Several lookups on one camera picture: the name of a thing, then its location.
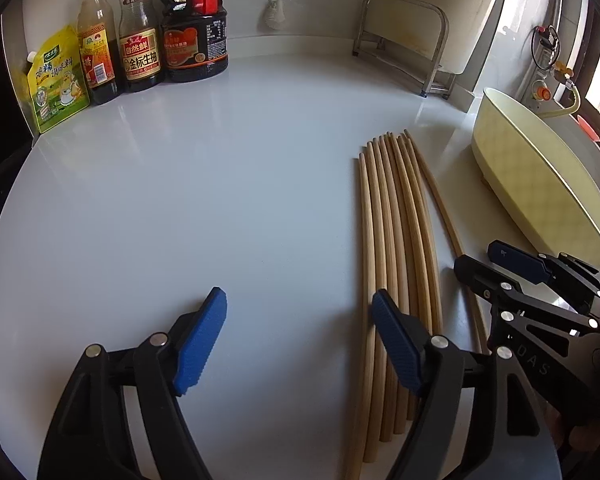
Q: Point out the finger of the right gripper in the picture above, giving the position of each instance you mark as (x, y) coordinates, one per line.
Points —
(573, 280)
(506, 295)

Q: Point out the wooden chopstick eight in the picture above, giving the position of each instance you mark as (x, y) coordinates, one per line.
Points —
(474, 311)

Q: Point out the wooden chopstick one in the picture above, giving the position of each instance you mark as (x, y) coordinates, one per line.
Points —
(364, 386)

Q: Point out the wooden chopstick three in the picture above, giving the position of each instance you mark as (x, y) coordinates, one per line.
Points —
(391, 389)

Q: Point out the wooden chopstick two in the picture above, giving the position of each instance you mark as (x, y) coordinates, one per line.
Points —
(376, 309)

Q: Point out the wooden chopstick seven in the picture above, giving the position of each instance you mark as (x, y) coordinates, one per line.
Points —
(426, 233)

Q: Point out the wooden chopstick four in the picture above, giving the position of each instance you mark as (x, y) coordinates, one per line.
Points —
(396, 397)

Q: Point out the white hanging brush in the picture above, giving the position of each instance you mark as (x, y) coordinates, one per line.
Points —
(274, 16)

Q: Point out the wooden chopstick five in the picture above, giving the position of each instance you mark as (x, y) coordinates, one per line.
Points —
(410, 259)

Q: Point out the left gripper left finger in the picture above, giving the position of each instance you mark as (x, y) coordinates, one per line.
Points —
(89, 435)

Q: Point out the yellow cap vinegar bottle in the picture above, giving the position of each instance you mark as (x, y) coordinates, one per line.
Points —
(99, 53)

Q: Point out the white cutting board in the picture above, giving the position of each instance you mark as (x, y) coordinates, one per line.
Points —
(445, 5)

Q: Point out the clear soy sauce bottle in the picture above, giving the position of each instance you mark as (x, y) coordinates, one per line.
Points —
(139, 44)

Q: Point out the gas valve with regulator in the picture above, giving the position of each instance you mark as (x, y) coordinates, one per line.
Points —
(545, 51)

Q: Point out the yellow green seasoning pouch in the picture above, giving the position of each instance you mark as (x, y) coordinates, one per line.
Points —
(56, 82)

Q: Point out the wooden chopstick six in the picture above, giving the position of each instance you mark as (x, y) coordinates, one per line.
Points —
(417, 248)

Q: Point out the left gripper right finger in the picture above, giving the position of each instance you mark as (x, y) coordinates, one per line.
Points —
(507, 436)

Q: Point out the metal rack frame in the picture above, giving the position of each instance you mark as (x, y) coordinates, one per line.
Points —
(409, 36)

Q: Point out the cream oval basin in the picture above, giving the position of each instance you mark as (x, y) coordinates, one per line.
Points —
(538, 179)

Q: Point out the pink soap dish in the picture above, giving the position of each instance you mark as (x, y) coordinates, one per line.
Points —
(588, 129)

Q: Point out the large red cap soy jug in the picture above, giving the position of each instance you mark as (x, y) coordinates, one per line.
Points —
(194, 39)

